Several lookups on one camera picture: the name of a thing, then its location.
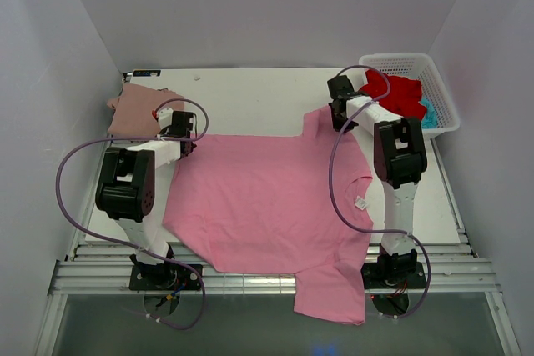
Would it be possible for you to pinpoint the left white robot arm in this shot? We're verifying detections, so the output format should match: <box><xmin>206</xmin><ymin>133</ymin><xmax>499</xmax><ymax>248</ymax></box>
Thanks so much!
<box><xmin>95</xmin><ymin>108</ymin><xmax>196</xmax><ymax>289</ymax></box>

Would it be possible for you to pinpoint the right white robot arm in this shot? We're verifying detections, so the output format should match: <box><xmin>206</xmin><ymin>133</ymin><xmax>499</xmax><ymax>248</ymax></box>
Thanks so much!
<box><xmin>327</xmin><ymin>73</ymin><xmax>430</xmax><ymax>289</ymax></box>

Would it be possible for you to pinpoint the folded dusty pink t shirt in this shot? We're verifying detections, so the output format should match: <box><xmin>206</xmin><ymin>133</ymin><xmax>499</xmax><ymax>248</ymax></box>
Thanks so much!
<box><xmin>107</xmin><ymin>83</ymin><xmax>183</xmax><ymax>138</ymax></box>

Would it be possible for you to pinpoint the red t shirt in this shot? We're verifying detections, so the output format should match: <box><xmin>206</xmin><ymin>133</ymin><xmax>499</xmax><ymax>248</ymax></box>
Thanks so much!
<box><xmin>360</xmin><ymin>70</ymin><xmax>426</xmax><ymax>122</ymax></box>

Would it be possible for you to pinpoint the blue label sticker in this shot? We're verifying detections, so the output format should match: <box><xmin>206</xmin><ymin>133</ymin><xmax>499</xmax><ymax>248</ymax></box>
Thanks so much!
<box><xmin>131</xmin><ymin>69</ymin><xmax>161</xmax><ymax>77</ymax></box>

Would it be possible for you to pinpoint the white plastic mesh basket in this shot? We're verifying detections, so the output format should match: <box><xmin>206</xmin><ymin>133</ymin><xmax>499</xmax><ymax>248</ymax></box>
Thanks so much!
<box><xmin>359</xmin><ymin>53</ymin><xmax>460</xmax><ymax>140</ymax></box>

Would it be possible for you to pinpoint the teal t shirt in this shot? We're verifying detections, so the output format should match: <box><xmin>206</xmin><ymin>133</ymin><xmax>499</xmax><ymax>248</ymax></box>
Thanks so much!
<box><xmin>420</xmin><ymin>97</ymin><xmax>438</xmax><ymax>129</ymax></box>

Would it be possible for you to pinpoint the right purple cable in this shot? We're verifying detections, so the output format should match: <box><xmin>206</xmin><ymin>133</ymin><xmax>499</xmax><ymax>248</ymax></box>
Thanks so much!
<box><xmin>329</xmin><ymin>64</ymin><xmax>431</xmax><ymax>320</ymax></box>

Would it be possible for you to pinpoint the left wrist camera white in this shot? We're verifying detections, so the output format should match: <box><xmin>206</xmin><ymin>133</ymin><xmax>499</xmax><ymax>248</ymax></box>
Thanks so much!
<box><xmin>152</xmin><ymin>108</ymin><xmax>174</xmax><ymax>132</ymax></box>

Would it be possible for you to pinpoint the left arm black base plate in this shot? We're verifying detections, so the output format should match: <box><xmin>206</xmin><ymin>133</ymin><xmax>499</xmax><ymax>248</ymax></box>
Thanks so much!
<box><xmin>128</xmin><ymin>263</ymin><xmax>203</xmax><ymax>292</ymax></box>

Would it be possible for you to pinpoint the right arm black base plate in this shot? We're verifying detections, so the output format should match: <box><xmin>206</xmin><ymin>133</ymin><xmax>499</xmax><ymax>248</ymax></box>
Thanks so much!
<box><xmin>361</xmin><ymin>249</ymin><xmax>427</xmax><ymax>289</ymax></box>

